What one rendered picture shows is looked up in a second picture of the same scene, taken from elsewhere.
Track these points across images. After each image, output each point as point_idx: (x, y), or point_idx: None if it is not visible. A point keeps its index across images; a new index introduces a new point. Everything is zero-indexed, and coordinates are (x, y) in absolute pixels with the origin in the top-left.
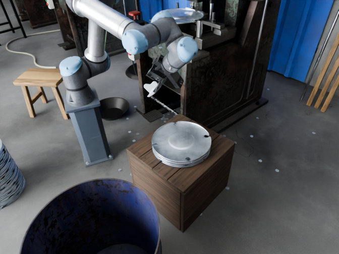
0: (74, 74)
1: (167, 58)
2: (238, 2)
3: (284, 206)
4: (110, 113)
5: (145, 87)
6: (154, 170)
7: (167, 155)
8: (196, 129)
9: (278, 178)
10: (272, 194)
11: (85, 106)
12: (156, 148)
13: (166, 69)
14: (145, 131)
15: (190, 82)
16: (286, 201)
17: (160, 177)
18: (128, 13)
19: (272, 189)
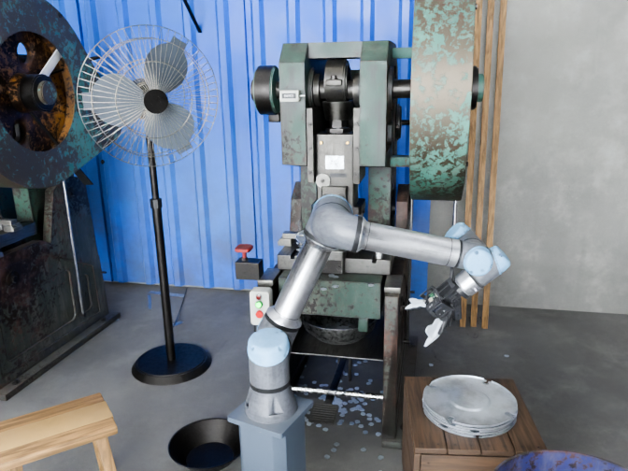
0: (287, 356)
1: (472, 277)
2: (390, 206)
3: (581, 449)
4: (206, 458)
5: (427, 331)
6: (487, 450)
7: (483, 422)
8: (463, 380)
9: (539, 423)
10: (556, 443)
11: (298, 413)
12: (461, 422)
13: (468, 292)
14: (306, 454)
15: (398, 323)
16: (577, 443)
17: (499, 457)
18: (236, 250)
19: (549, 439)
